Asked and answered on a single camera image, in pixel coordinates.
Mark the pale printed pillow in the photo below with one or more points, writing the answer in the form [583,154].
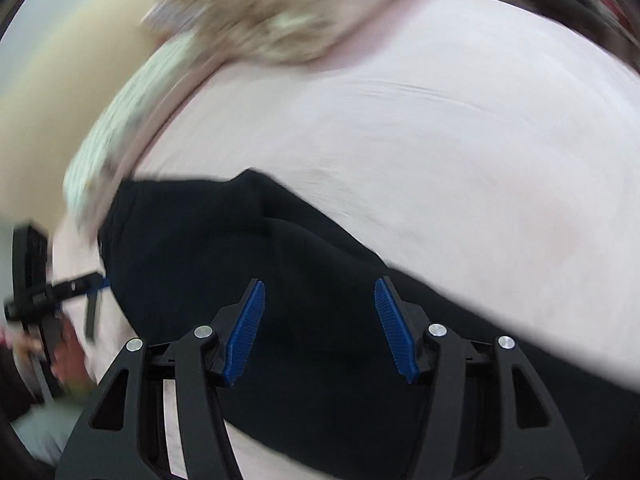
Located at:
[115,130]

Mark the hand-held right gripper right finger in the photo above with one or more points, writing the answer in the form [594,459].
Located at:
[395,330]

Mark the person's grey clothing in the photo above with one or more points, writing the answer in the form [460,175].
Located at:
[45,430]

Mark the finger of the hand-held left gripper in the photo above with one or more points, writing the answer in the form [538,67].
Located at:
[75,286]
[93,315]

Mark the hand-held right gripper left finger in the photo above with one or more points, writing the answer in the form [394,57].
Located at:
[245,330]

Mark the floral patterned pillow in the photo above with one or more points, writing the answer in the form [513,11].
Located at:
[260,10]

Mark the person's left hand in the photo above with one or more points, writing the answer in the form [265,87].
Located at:
[72,355]

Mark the bed with pink sheet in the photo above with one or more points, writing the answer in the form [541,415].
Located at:
[425,135]

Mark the black pants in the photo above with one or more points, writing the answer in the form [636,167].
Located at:
[300,240]

